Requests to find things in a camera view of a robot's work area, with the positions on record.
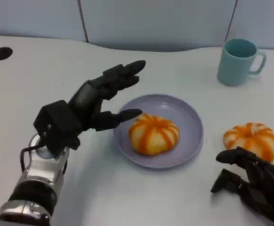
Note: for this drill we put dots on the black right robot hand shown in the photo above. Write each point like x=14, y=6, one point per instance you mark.
x=266, y=186

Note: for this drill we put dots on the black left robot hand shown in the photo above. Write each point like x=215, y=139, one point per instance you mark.
x=87, y=96

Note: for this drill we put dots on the orange white toy bread roll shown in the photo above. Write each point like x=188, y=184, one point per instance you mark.
x=154, y=134
x=249, y=139

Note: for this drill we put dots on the grey partition panel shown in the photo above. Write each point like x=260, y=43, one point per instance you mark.
x=33, y=18
x=261, y=21
x=155, y=23

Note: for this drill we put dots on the black round table grommet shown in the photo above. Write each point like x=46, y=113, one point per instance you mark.
x=2, y=53

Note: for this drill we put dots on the lilac plate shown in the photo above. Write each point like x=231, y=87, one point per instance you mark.
x=188, y=122

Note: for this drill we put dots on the pale green mug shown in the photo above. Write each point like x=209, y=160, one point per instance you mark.
x=233, y=69

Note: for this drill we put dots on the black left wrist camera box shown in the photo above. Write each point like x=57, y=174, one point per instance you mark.
x=57, y=124

